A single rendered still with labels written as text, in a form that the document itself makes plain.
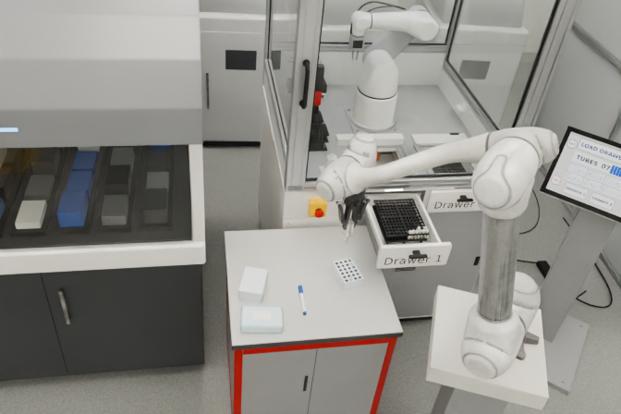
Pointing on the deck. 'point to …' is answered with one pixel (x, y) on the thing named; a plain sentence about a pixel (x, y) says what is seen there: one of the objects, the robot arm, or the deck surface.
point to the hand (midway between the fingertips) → (348, 227)
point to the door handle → (306, 84)
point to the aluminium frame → (532, 103)
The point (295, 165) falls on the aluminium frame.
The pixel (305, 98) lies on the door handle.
